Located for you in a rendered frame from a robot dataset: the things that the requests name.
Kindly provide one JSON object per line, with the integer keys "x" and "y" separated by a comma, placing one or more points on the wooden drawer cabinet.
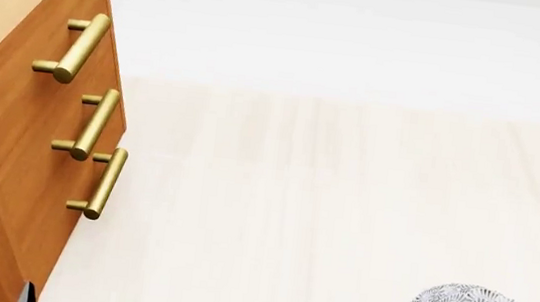
{"x": 7, "y": 112}

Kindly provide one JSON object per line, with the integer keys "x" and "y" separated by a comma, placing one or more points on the dark grey metal object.
{"x": 28, "y": 294}

